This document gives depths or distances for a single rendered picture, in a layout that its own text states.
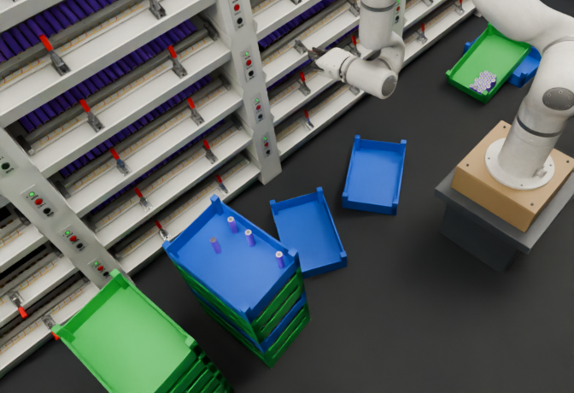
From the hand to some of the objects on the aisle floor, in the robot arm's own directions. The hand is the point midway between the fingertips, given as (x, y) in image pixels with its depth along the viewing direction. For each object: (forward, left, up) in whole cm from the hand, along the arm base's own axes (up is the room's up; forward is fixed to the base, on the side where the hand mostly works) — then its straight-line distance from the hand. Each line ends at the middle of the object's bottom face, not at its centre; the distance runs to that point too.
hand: (314, 54), depth 161 cm
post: (+1, +92, -56) cm, 107 cm away
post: (+11, +22, -53) cm, 58 cm away
